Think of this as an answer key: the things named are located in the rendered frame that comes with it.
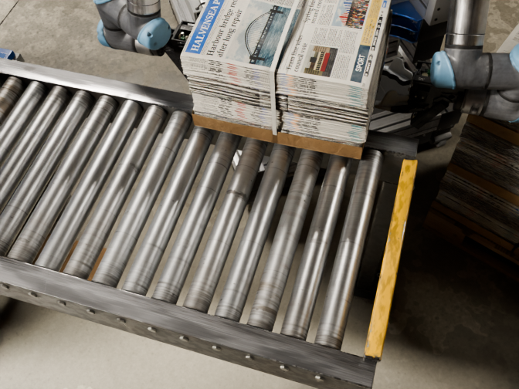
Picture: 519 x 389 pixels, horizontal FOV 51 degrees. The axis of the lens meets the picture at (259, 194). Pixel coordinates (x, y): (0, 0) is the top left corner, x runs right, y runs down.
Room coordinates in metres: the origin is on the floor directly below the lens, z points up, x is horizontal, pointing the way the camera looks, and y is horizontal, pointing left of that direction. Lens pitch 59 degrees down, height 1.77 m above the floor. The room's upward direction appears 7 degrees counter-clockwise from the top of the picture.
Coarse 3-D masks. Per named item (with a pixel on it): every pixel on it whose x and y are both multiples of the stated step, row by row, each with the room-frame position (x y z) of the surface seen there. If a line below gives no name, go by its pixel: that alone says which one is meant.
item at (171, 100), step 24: (0, 72) 1.04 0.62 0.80; (24, 72) 1.03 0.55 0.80; (48, 72) 1.02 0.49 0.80; (72, 72) 1.01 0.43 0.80; (72, 96) 0.97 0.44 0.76; (96, 96) 0.94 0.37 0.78; (120, 96) 0.91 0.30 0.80; (144, 96) 0.90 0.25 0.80; (168, 96) 0.89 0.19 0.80; (168, 120) 0.87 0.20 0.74; (192, 120) 0.84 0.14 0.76; (240, 144) 0.80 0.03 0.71; (384, 144) 0.68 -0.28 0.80; (408, 144) 0.68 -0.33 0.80; (384, 168) 0.66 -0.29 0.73
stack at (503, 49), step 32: (512, 32) 0.95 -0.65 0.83; (480, 128) 0.84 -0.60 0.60; (512, 128) 0.79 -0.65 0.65; (480, 160) 0.81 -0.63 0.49; (512, 160) 0.76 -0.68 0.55; (448, 192) 0.85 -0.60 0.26; (480, 192) 0.79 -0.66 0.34; (512, 192) 0.74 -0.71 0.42; (448, 224) 0.81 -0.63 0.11; (480, 224) 0.75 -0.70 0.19; (512, 224) 0.70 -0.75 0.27; (480, 256) 0.71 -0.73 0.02; (512, 256) 0.66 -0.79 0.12
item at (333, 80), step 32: (320, 0) 0.90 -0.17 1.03; (352, 0) 0.88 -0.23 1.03; (384, 0) 0.87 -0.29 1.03; (320, 32) 0.80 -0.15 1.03; (352, 32) 0.79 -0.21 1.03; (384, 32) 0.82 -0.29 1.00; (320, 64) 0.72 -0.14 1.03; (352, 64) 0.71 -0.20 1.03; (384, 64) 0.85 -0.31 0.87; (288, 96) 0.71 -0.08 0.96; (320, 96) 0.68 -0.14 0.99; (352, 96) 0.66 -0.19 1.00; (320, 128) 0.68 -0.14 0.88; (352, 128) 0.66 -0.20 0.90
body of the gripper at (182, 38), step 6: (180, 24) 1.06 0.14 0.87; (186, 24) 1.07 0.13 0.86; (174, 30) 1.05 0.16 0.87; (180, 30) 1.06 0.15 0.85; (186, 30) 1.04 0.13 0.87; (174, 36) 1.02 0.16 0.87; (180, 36) 1.03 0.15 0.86; (186, 36) 1.03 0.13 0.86; (168, 42) 1.04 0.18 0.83; (174, 42) 1.01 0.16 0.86; (180, 42) 1.02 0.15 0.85; (162, 48) 1.05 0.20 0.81; (168, 48) 1.04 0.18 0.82; (174, 48) 1.01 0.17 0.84; (180, 48) 1.01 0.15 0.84; (156, 54) 1.03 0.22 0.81; (162, 54) 1.05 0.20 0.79; (180, 54) 1.01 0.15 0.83; (180, 60) 1.01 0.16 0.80
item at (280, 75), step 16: (288, 0) 0.91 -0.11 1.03; (304, 0) 0.91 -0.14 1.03; (304, 16) 0.86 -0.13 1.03; (272, 32) 0.82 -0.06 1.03; (288, 32) 0.81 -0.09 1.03; (272, 48) 0.78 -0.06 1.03; (288, 48) 0.77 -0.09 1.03; (288, 64) 0.73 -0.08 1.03; (272, 128) 0.72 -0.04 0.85; (288, 128) 0.71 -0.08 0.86
